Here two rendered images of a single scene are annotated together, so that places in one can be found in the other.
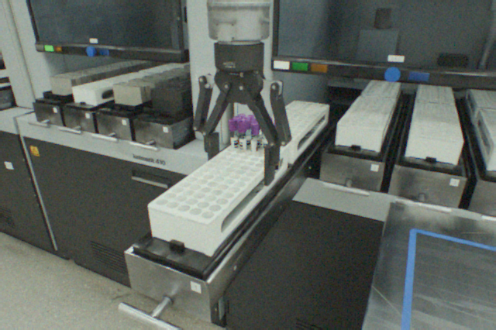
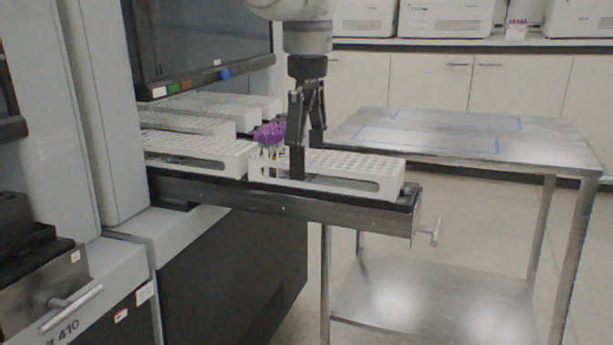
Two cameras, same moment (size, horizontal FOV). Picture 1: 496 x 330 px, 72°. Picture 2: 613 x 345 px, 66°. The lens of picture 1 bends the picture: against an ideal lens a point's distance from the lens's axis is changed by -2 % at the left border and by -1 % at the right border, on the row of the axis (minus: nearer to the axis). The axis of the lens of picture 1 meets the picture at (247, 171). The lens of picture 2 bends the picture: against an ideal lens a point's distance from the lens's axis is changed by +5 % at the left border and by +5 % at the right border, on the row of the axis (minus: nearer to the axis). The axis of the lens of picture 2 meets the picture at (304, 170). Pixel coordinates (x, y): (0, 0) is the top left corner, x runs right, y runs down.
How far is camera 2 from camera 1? 1.05 m
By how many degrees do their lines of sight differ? 85
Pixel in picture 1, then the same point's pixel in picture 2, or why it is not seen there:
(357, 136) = (226, 133)
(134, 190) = not seen: outside the picture
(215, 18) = (327, 37)
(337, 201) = not seen: hidden behind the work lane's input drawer
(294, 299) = (230, 329)
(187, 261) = (414, 187)
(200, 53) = (41, 110)
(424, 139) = (250, 115)
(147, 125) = (35, 277)
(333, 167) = not seen: hidden behind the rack
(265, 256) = (207, 312)
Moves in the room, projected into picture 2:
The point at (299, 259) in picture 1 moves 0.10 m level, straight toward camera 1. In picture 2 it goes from (227, 278) to (266, 280)
